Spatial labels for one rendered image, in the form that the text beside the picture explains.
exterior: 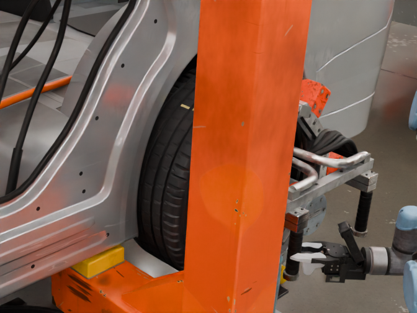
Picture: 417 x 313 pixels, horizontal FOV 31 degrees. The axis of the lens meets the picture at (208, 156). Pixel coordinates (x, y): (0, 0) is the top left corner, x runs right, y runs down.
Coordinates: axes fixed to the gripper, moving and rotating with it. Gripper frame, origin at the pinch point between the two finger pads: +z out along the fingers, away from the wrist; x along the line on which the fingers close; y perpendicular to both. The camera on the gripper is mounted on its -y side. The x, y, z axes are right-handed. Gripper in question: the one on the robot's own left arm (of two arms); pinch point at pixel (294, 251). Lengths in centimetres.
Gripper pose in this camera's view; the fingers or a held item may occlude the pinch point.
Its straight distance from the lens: 201.3
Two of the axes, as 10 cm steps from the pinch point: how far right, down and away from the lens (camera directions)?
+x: -0.4, -4.3, 9.0
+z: -10.0, -0.4, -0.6
